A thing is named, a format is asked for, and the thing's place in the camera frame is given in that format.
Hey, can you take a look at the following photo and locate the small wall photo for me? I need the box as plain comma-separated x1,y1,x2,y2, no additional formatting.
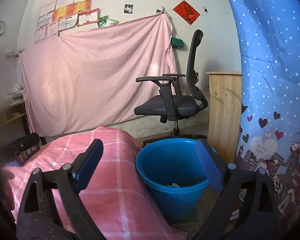
123,4,133,14

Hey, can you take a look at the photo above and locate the round wall clock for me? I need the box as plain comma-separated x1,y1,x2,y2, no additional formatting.
0,21,6,36

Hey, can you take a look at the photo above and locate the pink hanging sheet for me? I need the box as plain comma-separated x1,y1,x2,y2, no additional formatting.
19,14,177,137

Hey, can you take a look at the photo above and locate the wooden shelf unit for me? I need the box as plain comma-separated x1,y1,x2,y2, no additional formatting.
2,87,30,135

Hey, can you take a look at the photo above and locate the green hanging pouch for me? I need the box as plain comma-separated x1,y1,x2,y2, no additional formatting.
171,30,184,49

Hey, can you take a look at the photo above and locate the blue patterned curtain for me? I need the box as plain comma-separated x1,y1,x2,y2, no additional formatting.
229,0,300,229

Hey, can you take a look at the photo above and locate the red diamond wall poster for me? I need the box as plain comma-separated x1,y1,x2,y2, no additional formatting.
173,0,200,25

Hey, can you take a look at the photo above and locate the black office chair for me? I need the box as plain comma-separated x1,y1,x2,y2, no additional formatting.
134,29,208,146

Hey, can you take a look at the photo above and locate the wooden cabinet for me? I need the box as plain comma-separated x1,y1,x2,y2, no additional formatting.
207,72,242,162

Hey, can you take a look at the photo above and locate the person's left hand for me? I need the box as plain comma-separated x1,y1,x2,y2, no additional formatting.
0,169,15,211

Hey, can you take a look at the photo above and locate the blue plastic bucket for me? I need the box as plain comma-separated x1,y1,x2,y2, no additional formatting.
135,138,210,220

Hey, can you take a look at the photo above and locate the wall certificates cluster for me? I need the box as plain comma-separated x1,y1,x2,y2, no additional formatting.
34,0,119,43

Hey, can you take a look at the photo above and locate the pink checked tablecloth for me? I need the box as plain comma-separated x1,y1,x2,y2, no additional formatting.
6,127,187,239

